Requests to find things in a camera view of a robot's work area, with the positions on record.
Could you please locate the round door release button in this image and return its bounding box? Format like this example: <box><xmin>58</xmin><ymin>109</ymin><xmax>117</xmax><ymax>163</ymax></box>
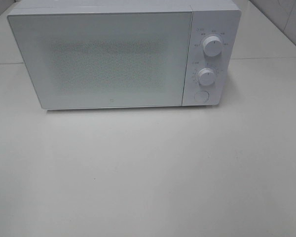
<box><xmin>194</xmin><ymin>91</ymin><xmax>209</xmax><ymax>104</ymax></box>

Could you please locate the white timer knob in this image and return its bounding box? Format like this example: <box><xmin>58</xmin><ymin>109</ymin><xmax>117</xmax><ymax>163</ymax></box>
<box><xmin>197</xmin><ymin>68</ymin><xmax>216</xmax><ymax>86</ymax></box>

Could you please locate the white microwave door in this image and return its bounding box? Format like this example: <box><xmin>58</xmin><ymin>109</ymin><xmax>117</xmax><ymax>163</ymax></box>
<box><xmin>8</xmin><ymin>12</ymin><xmax>192</xmax><ymax>110</ymax></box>

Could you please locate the white microwave oven body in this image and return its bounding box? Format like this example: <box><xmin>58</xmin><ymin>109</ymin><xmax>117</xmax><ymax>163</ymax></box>
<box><xmin>7</xmin><ymin>0</ymin><xmax>241</xmax><ymax>106</ymax></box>

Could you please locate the white power knob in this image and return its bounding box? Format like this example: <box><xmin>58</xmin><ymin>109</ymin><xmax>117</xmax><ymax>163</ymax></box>
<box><xmin>202</xmin><ymin>36</ymin><xmax>223</xmax><ymax>57</ymax></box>

